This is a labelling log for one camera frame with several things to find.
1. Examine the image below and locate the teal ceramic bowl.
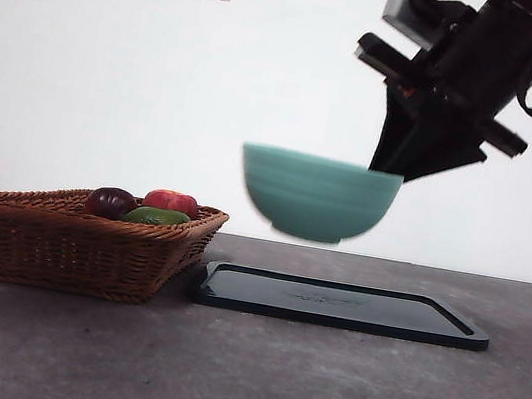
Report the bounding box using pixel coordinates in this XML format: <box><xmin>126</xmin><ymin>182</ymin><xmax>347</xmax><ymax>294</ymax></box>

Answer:
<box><xmin>229</xmin><ymin>140</ymin><xmax>407</xmax><ymax>255</ymax></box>

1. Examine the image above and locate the black rectangular tray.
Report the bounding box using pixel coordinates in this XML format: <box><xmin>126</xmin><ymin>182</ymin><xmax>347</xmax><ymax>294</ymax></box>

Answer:
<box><xmin>190</xmin><ymin>258</ymin><xmax>495</xmax><ymax>353</ymax></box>

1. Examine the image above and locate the red peach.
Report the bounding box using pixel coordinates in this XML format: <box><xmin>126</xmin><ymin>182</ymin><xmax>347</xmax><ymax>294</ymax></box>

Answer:
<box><xmin>140</xmin><ymin>185</ymin><xmax>202</xmax><ymax>222</ymax></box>

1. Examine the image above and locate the green lime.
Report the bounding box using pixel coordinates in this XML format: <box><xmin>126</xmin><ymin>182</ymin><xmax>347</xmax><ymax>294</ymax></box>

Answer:
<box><xmin>121</xmin><ymin>201</ymin><xmax>193</xmax><ymax>233</ymax></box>

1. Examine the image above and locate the dark purple plum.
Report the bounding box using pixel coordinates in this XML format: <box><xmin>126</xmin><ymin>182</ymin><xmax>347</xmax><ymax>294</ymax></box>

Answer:
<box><xmin>82</xmin><ymin>183</ymin><xmax>141</xmax><ymax>224</ymax></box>

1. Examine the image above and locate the brown wicker basket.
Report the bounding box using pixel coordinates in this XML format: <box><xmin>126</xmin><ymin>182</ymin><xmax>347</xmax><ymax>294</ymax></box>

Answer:
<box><xmin>0</xmin><ymin>173</ymin><xmax>231</xmax><ymax>318</ymax></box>

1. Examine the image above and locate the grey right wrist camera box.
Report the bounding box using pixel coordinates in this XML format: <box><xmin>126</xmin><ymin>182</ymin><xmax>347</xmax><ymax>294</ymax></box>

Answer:
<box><xmin>377</xmin><ymin>0</ymin><xmax>461</xmax><ymax>53</ymax></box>

